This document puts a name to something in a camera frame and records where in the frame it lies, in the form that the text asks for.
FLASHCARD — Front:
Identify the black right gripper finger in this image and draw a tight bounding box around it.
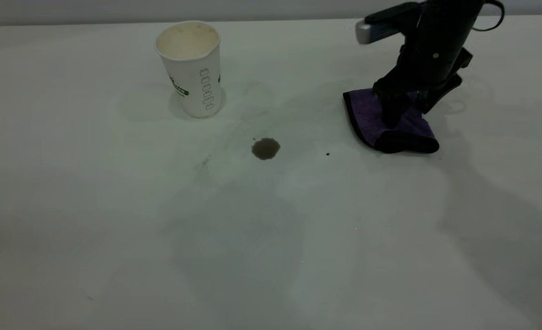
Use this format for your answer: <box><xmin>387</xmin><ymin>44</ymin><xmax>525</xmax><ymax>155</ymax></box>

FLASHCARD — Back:
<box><xmin>372</xmin><ymin>73</ymin><xmax>419</xmax><ymax>129</ymax></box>
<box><xmin>417</xmin><ymin>73</ymin><xmax>463</xmax><ymax>115</ymax></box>

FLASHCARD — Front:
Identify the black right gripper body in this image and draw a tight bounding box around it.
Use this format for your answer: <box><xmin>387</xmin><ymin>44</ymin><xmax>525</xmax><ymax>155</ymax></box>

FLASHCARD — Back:
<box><xmin>392</xmin><ymin>0</ymin><xmax>486</xmax><ymax>90</ymax></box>

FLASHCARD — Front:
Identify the purple microfiber cloth black trim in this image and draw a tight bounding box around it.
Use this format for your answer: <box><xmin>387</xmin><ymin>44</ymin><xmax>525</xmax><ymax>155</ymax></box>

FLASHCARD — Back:
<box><xmin>342</xmin><ymin>88</ymin><xmax>440</xmax><ymax>154</ymax></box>

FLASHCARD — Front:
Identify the white paper coffee cup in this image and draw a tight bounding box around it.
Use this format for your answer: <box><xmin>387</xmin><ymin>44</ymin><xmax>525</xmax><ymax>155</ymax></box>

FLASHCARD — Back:
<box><xmin>155</xmin><ymin>21</ymin><xmax>222</xmax><ymax>119</ymax></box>

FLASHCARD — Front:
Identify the brown coffee spill puddle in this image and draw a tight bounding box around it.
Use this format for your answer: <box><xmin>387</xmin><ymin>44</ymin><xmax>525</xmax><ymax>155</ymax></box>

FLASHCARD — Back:
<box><xmin>251</xmin><ymin>137</ymin><xmax>281</xmax><ymax>161</ymax></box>

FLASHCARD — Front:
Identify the silver black wrist camera box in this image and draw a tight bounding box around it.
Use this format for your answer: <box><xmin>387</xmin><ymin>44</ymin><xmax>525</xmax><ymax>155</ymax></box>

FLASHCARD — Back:
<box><xmin>355</xmin><ymin>2</ymin><xmax>423</xmax><ymax>45</ymax></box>

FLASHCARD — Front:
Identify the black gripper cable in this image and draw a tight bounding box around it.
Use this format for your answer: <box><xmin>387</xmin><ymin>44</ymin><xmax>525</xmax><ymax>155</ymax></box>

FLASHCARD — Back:
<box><xmin>471</xmin><ymin>0</ymin><xmax>505</xmax><ymax>33</ymax></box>

